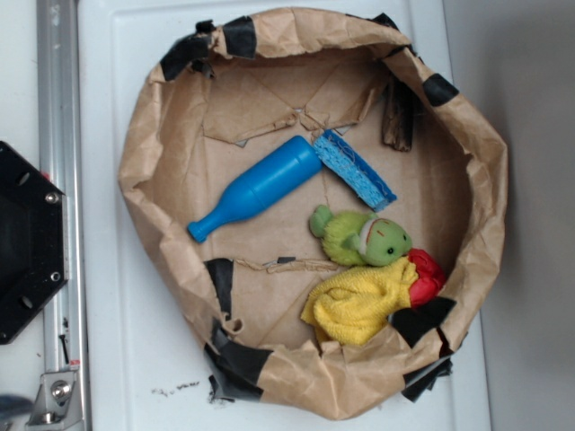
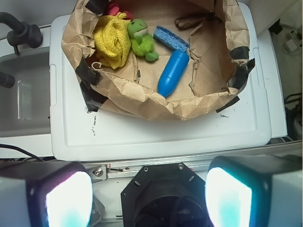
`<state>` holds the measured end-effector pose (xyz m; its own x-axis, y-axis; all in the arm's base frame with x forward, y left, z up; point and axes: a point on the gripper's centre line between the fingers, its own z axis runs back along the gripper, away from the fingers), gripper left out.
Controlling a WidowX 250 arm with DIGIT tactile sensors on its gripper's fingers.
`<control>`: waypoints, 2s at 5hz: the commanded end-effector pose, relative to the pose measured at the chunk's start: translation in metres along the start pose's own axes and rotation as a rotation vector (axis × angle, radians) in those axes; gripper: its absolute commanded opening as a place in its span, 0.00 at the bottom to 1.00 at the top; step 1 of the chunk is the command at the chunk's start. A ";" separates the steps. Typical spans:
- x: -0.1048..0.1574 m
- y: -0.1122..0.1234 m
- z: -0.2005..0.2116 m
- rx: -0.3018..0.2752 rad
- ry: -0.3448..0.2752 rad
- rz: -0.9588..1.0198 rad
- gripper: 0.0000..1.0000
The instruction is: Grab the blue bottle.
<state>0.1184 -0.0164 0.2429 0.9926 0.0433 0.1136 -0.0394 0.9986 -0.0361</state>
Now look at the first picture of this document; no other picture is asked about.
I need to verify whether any yellow cloth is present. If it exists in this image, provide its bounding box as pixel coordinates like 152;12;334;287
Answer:
300;257;419;346

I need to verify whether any green plush toy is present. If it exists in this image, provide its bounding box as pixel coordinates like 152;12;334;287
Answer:
309;205;412;267

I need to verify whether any metal corner bracket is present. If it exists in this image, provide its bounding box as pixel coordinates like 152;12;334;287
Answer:
25;371;83;430

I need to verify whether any brown paper bag bin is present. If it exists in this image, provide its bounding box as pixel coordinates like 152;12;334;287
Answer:
119;7;508;419

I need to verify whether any blue plastic bottle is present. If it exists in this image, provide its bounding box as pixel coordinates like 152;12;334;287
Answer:
188;136;323;242

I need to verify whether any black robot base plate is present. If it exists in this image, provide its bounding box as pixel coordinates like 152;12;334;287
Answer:
0;142;66;345

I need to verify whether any aluminium extrusion rail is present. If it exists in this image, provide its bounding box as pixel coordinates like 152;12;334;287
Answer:
37;1;92;430

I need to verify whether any blue sponge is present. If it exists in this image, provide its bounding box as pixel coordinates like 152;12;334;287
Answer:
313;130;397;212

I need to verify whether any red soft toy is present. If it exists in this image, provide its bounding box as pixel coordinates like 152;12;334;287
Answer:
408;248;447;309

